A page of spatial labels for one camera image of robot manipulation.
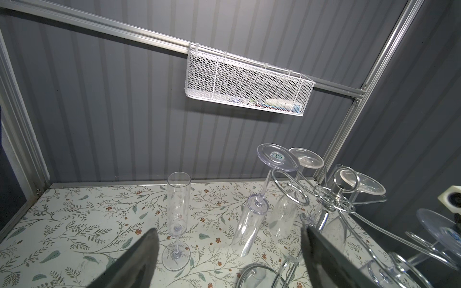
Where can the white mesh wall basket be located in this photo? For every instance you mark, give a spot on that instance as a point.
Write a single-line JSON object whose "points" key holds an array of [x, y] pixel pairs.
{"points": [[217, 78]]}

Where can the chrome wine glass rack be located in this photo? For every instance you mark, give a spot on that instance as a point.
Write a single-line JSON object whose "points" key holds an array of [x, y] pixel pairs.
{"points": [[257, 276]]}

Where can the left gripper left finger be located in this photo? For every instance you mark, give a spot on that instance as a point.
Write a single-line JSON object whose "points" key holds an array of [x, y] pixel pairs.
{"points": [[135, 268]]}

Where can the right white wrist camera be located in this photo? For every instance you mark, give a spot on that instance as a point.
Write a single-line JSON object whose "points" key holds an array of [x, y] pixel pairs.
{"points": [[451, 199]]}

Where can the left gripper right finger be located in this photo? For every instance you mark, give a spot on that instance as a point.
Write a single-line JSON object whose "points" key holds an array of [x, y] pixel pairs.
{"points": [[326, 266]]}

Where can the items in white basket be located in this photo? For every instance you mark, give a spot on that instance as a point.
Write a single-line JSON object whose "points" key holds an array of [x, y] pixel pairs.
{"points": [[270, 103]]}

